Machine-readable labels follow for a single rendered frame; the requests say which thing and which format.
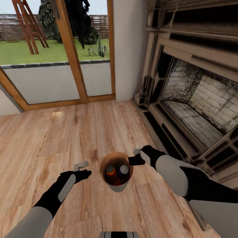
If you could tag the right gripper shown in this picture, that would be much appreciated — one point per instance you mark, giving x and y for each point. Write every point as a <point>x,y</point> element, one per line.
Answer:
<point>133,161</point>

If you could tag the trash can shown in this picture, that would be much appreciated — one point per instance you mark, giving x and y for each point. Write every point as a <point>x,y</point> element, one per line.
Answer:
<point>116,159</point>

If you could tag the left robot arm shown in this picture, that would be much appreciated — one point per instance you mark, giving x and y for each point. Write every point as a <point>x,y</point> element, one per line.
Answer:
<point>36,222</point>

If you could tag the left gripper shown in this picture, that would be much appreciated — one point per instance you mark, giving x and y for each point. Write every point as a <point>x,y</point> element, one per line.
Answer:
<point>83,174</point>

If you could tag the can of soda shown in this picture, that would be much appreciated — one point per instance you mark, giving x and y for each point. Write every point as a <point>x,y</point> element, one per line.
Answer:
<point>119,182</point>
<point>111,173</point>
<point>123,171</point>

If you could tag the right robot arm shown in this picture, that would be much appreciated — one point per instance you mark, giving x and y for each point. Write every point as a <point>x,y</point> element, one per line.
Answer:
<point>216,203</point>

